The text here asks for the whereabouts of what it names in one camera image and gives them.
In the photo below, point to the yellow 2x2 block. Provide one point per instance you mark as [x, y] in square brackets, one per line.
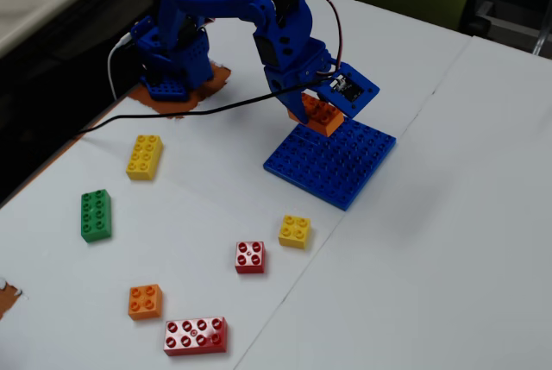
[295, 232]

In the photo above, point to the red 2x4 block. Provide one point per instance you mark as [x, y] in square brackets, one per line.
[196, 336]

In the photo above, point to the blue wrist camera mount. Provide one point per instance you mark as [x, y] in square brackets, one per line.
[349, 90]

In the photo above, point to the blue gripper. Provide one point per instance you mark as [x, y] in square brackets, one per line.
[282, 85]

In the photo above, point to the orange 2x2 block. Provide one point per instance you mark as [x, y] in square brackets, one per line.
[146, 302]

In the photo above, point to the blue 8x8 studded plate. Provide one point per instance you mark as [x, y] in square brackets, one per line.
[336, 171]

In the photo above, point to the black metal chair frame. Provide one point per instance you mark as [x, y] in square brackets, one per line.
[509, 8]

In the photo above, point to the red 2x2 block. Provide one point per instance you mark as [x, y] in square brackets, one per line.
[250, 258]

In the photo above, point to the orange 2x4 block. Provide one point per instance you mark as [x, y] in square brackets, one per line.
[325, 122]

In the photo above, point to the yellow 2x4 block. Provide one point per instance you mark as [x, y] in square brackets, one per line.
[144, 158]

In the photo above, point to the green 2x4 block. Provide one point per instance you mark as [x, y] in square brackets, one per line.
[95, 217]

